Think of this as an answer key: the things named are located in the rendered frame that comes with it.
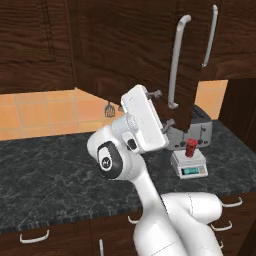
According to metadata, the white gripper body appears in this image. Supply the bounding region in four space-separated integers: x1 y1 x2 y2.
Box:
120 84 171 155

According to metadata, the red yogurt cup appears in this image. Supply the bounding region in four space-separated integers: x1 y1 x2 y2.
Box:
184 138 199 159

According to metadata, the white digital scale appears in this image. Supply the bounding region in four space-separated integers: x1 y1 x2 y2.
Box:
169 149 210 180

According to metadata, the dark wood open cabinet door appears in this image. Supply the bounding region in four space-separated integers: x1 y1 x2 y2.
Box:
67 0 205 132

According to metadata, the dark wood tall cabinet panel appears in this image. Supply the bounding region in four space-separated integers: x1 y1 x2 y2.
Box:
219 77 256 145

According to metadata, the silver toaster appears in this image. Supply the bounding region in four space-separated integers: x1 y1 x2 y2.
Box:
164 103 214 151

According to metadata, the grey hanging slotted spatula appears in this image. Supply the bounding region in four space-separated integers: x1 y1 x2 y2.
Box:
104 101 117 119

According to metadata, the dark wood drawer front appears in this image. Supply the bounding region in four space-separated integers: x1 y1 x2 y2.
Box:
0 221 80 256
218 191 256 223
209 213 256 256

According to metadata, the dark wood cupboard door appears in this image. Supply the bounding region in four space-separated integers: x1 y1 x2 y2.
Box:
89 211 145 256

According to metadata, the long white door handle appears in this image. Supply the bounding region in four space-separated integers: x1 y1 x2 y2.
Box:
167 14 193 111
200 4 220 69

